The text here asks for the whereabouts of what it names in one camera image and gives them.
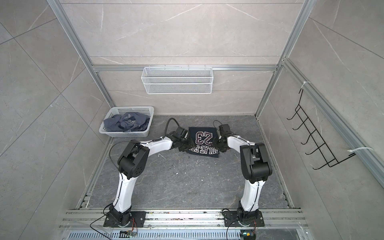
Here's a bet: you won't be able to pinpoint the grey blue tank top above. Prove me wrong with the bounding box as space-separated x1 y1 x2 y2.
104 112 150 132

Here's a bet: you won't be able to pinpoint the white slotted cable duct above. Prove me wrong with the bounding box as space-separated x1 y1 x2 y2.
66 230 241 240

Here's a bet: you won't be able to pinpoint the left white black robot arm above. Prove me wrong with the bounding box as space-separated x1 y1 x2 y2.
107 127 194 227

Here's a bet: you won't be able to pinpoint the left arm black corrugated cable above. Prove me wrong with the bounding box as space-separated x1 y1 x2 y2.
163 117 181 139

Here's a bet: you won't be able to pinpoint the aluminium frame profiles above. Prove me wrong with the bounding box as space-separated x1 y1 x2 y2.
48 1 384 185

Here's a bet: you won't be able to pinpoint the black wire hook rack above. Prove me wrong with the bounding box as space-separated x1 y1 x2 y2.
287 89 356 170

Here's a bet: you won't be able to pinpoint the aluminium mounting rail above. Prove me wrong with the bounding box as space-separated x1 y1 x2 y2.
59 209 309 231

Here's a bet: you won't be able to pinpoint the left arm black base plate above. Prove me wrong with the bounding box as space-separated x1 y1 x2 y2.
103 211 147 228

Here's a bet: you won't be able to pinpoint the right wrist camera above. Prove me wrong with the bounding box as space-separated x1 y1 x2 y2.
219 124 233 138

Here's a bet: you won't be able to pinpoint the navy tank top red trim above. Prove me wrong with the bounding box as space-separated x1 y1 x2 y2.
187 127 220 158

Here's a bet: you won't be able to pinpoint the white wire mesh wall basket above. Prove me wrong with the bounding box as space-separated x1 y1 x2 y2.
141 67 214 95

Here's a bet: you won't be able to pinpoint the small circuit board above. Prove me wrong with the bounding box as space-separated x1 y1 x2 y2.
119 231 138 239

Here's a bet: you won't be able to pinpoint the white plastic laundry basket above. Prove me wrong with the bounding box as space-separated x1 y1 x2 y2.
99 106 155 138

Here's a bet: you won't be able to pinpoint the white zip tie lower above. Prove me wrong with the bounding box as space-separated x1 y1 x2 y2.
347 147 374 153

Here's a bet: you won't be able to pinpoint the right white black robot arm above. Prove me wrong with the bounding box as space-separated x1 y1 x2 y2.
214 124 273 227

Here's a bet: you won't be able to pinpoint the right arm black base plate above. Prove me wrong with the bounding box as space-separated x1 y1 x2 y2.
221 209 265 228

